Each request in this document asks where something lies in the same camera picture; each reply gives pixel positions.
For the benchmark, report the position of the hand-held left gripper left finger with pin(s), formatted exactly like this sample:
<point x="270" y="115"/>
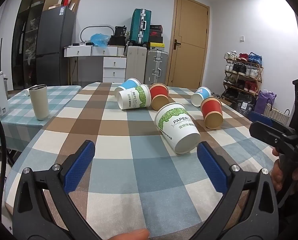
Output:
<point x="81" y="165"/>

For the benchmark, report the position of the small white object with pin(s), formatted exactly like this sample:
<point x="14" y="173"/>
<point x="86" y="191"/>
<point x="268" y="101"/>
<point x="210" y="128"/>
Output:
<point x="27" y="92"/>

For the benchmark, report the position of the blue plastic bag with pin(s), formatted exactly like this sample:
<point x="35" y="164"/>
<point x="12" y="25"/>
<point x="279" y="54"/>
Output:
<point x="99" y="40"/>

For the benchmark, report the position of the group of assorted shoes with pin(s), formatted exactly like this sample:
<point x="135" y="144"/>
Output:
<point x="242" y="67"/>

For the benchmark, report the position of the teal suitcase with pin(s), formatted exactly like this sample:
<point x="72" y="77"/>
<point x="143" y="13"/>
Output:
<point x="140" y="27"/>

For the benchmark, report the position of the red paper cup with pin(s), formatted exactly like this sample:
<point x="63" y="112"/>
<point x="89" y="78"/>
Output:
<point x="159" y="93"/>
<point x="212" y="110"/>

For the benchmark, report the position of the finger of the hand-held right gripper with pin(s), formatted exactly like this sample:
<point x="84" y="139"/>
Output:
<point x="260" y="118"/>
<point x="266" y="132"/>

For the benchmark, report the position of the dark glass-door cabinet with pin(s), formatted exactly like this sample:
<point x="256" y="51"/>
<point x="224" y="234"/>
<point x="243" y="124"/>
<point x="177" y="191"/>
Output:
<point x="24" y="42"/>

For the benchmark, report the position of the woven basket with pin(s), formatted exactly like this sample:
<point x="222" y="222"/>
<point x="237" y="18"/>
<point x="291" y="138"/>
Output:
<point x="276" y="113"/>

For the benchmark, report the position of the black plastic bags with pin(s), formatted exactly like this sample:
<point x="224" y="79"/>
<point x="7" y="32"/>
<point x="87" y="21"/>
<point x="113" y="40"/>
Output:
<point x="245" y="105"/>

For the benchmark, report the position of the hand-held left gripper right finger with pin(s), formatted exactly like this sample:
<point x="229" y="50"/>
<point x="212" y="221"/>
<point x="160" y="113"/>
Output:
<point x="211" y="168"/>

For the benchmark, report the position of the rounded mirror frame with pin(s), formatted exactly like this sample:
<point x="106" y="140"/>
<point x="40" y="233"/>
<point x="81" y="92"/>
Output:
<point x="85" y="30"/>

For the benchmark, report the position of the cardboard box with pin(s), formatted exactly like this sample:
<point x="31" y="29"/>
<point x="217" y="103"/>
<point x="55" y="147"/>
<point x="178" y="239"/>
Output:
<point x="75" y="3"/>

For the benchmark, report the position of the wooden shoe rack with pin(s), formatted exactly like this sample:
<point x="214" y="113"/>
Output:
<point x="260" y="80"/>

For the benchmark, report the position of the brown blue checked tablecloth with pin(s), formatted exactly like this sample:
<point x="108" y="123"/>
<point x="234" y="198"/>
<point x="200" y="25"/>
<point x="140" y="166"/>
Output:
<point x="129" y="170"/>

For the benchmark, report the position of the grey refrigerator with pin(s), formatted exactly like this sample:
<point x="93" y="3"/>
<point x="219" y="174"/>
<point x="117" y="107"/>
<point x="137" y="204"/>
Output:
<point x="54" y="47"/>

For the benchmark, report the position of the beige suitcase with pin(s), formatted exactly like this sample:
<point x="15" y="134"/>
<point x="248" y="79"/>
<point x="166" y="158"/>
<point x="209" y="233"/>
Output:
<point x="136" y="63"/>

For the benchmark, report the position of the beige steel tumbler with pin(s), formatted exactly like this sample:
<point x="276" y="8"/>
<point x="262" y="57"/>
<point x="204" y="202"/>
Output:
<point x="39" y="102"/>

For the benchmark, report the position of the person's left hand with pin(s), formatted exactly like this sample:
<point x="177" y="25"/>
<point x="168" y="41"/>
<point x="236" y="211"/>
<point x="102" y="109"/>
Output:
<point x="132" y="235"/>

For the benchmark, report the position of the wooden door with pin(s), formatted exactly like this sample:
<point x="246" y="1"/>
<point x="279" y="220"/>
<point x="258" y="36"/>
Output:
<point x="188" y="45"/>

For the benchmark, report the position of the red box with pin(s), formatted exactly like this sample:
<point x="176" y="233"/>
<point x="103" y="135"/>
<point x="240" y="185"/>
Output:
<point x="66" y="0"/>

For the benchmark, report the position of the white drawer desk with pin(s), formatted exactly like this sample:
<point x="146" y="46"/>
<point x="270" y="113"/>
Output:
<point x="99" y="60"/>

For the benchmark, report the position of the stack of shoe boxes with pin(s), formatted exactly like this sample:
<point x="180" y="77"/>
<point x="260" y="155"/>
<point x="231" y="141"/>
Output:
<point x="156" y="37"/>

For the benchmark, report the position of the purple bag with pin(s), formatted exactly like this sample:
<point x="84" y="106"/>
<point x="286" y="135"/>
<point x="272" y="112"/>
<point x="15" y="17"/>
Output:
<point x="263" y="100"/>

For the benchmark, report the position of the black bag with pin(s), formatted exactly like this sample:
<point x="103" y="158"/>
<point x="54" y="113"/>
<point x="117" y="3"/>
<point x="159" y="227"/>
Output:
<point x="119" y="36"/>

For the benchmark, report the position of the blue paper cup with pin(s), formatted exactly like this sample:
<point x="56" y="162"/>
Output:
<point x="129" y="83"/>
<point x="201" y="96"/>

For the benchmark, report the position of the white green-leaf paper cup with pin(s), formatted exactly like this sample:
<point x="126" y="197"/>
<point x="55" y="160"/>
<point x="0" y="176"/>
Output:
<point x="132" y="100"/>
<point x="178" y="130"/>

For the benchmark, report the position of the person's right hand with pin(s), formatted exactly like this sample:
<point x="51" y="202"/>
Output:
<point x="277" y="176"/>

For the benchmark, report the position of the silver suitcase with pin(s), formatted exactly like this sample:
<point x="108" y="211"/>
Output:
<point x="156" y="67"/>

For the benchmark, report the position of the teal checked tablecloth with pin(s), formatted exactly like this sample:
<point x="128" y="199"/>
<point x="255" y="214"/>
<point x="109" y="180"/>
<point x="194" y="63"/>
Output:
<point x="16" y="115"/>

